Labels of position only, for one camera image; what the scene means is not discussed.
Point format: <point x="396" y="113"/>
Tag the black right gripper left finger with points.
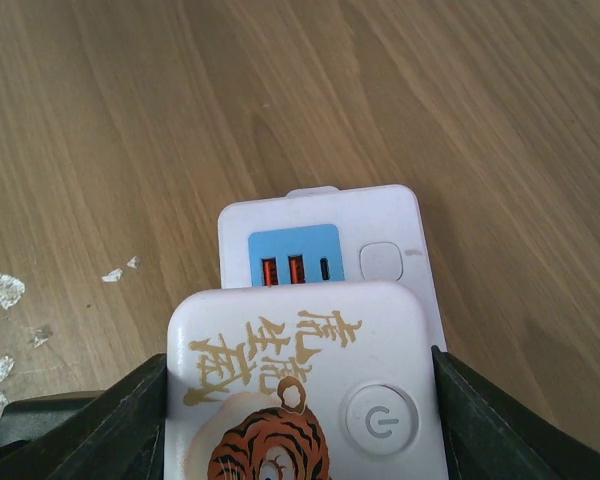
<point x="118" y="433"/>

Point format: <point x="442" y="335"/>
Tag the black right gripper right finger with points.
<point x="490" y="435"/>

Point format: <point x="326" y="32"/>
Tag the white cube adapter tiger sticker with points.
<point x="310" y="381"/>

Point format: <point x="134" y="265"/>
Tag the white power strip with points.
<point x="324" y="234"/>

